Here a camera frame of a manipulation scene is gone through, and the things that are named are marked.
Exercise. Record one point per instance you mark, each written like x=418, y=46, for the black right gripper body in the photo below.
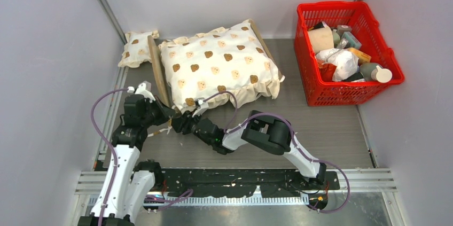
x=191, y=126

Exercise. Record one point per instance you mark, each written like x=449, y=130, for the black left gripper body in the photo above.
x=150, y=117

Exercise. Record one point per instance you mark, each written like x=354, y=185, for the small bear print pillow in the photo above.
x=136, y=50

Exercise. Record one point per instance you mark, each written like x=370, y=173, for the large bear print cushion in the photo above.
x=219, y=65

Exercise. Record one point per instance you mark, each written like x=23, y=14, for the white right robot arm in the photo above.
x=266, y=131

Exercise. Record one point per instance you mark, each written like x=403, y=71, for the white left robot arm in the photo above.
x=128, y=181

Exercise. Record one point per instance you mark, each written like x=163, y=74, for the white crumpled bag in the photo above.
x=336, y=65

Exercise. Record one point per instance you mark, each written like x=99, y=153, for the teal box in basket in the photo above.
x=352, y=41

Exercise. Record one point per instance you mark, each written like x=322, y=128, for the yellow box in basket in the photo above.
x=362, y=56

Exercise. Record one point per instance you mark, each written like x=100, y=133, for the grey bottle with beige cap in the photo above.
x=375, y=72

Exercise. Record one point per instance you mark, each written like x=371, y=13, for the red plastic basket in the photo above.
x=340, y=17

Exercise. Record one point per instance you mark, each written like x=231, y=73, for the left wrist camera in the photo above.
x=143, y=89

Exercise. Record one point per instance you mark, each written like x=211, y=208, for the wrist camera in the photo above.
x=143, y=89
x=201, y=107

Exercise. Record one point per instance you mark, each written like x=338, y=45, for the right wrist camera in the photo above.
x=201, y=107

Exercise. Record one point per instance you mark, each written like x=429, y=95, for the wooden pet bed frame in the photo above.
x=157, y=68

